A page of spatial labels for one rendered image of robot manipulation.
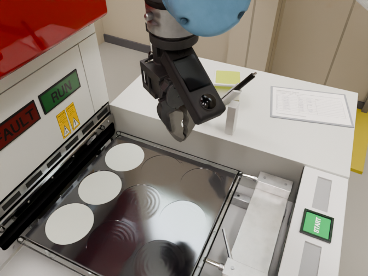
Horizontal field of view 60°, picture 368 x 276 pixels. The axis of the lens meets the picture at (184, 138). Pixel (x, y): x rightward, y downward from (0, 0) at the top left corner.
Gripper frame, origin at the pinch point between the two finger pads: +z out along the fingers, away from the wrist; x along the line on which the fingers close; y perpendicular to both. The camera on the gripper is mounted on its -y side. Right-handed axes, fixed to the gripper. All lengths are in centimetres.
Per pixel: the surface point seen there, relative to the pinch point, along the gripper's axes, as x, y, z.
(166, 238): 8.6, -5.5, 19.7
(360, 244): -92, -22, 113
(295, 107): -39.8, 4.3, 14.6
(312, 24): -171, 90, 60
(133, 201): 9.7, 6.4, 20.0
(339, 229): -17.8, -25.5, 14.1
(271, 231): -11.6, -16.2, 22.1
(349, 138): -41.1, -11.7, 14.6
